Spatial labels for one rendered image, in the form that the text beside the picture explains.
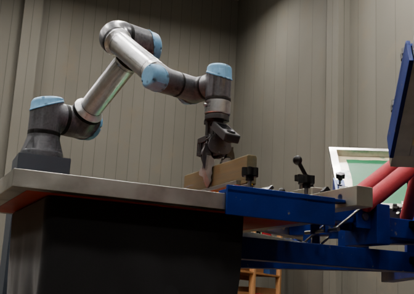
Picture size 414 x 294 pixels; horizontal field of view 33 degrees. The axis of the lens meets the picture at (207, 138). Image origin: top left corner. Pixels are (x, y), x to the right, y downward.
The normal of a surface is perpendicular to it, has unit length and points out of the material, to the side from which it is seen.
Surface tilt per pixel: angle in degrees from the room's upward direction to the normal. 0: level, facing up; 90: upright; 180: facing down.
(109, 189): 90
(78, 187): 90
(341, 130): 90
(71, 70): 90
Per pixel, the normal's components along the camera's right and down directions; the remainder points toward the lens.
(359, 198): 0.42, -0.18
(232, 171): -0.91, -0.15
